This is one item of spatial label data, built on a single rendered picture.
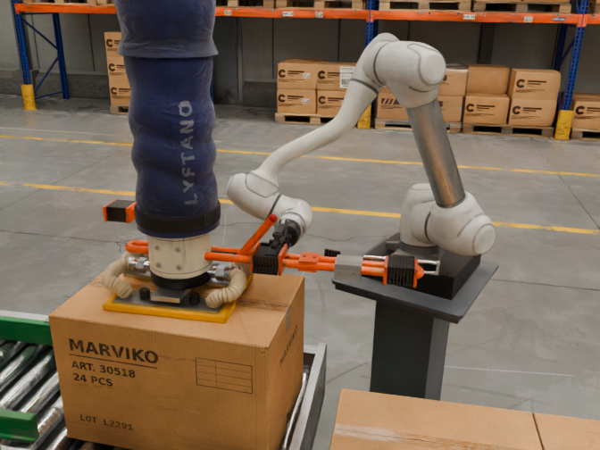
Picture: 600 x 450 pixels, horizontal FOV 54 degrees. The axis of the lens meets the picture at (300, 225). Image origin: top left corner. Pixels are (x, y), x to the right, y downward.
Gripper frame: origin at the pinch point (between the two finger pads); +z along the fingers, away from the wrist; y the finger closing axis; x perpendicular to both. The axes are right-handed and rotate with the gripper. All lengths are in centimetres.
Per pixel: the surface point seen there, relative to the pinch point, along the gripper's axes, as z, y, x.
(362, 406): -12, 53, -26
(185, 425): 21.0, 41.2, 18.9
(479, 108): -709, 62, -135
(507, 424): -12, 53, -70
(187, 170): 8.5, -25.1, 19.7
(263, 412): 22.2, 32.5, -2.8
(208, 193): 4.0, -18.3, 16.1
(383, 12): -703, -61, 7
